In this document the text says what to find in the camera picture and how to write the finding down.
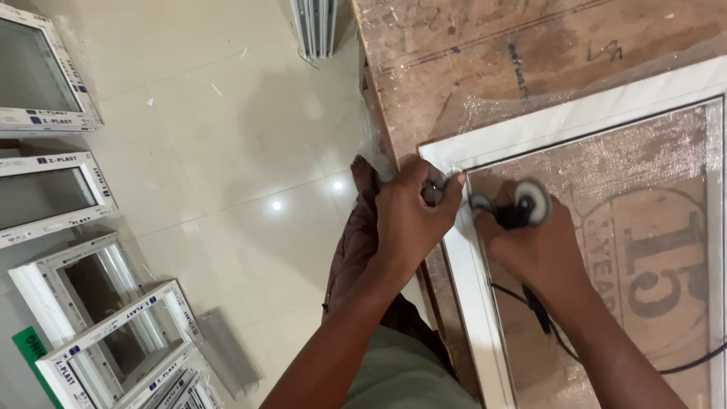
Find stack of white window frames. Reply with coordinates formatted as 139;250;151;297
136;364;223;409

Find person's brown trousers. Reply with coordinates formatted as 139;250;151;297
321;186;456;378

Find grey mesh roll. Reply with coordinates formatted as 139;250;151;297
195;307;264;402

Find person's bare foot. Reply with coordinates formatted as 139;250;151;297
350;155;379;197

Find white window frame frosted glass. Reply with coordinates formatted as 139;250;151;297
0;151;119;250
0;2;104;138

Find white screen frame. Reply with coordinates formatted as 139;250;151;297
418;55;727;409

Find black spline roller tool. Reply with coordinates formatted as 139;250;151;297
468;178;554;336

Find white window frame clear glass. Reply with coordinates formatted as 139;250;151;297
8;232;146;348
34;279;201;409

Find clear fibreglass mesh sheet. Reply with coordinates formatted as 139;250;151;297
361;45;727;409

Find person's green shirt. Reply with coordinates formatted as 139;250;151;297
341;324;484;409

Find person's right hand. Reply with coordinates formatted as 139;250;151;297
474;181;590;297

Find bundle of white profile bars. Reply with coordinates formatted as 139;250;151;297
290;0;339;60

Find green sign board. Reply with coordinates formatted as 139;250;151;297
11;325;64;409

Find person's left hand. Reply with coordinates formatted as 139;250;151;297
374;156;468;275

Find black rubber spline cord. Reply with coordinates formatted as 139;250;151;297
491;283;727;376

